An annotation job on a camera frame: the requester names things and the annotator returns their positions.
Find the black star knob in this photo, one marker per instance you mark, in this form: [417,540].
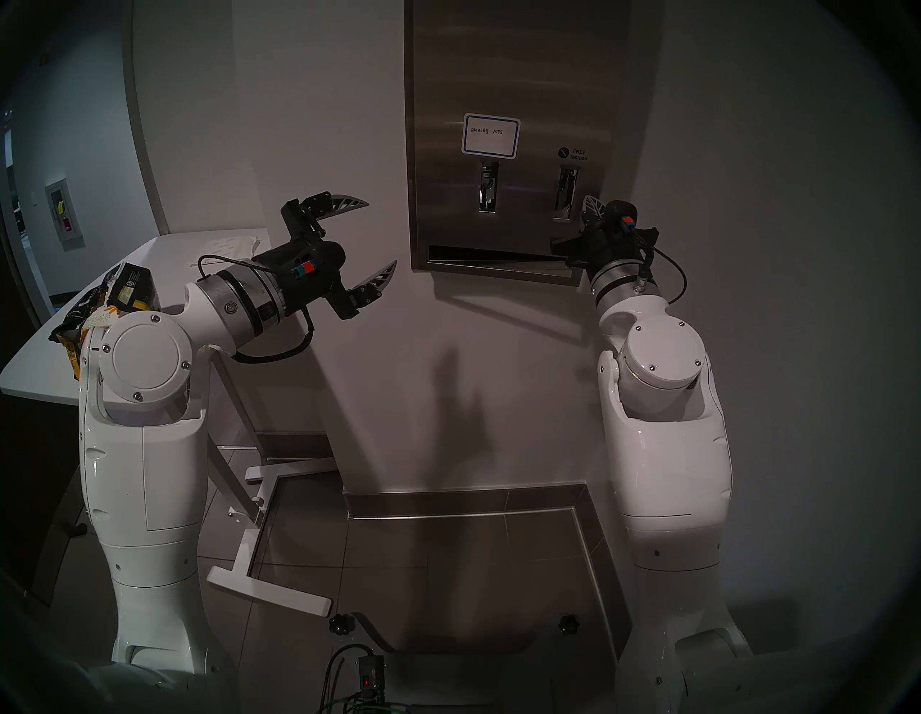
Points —
[342,623]
[568,625]

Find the free tampon sticker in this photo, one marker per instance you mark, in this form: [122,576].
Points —
[573,153]

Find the dark robot base platform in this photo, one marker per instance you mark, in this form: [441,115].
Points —
[468,680]

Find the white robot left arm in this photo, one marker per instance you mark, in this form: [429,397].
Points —
[144,468]

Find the white table with legs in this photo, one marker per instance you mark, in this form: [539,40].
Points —
[43,367]

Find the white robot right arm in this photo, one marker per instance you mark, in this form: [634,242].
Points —
[669,446]

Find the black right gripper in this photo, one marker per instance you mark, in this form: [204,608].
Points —
[611,248]

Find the wall fire extinguisher cabinet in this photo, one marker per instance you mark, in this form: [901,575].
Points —
[65,214]

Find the white label with blue border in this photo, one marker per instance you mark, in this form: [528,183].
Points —
[491,135]

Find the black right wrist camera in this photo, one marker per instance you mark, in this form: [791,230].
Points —
[620,216]

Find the chrome pad dispensing mechanism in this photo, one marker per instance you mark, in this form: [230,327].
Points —
[488,187]

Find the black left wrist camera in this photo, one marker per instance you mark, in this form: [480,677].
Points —
[304,269]

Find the black power box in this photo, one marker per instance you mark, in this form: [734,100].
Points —
[370,680]

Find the flat white wrapped pad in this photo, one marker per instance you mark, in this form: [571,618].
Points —
[230,245]

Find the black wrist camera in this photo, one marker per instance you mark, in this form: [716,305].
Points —
[304,269]
[620,216]

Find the stainless steel dispenser door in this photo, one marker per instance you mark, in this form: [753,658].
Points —
[504,72]

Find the grey door frame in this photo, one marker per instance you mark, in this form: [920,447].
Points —
[144,108]

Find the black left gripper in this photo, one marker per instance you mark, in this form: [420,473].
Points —
[327,255]

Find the black yellow pad package bag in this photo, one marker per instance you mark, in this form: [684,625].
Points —
[137,291]

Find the red fire extinguisher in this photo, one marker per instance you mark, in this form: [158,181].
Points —
[67,224]

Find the stack of white wrapped pads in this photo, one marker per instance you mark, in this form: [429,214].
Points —
[101,317]

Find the stainless steel dispenser cabinet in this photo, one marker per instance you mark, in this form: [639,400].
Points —
[627,43]

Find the chrome tampon dispensing mechanism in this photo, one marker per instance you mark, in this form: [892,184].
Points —
[565,193]

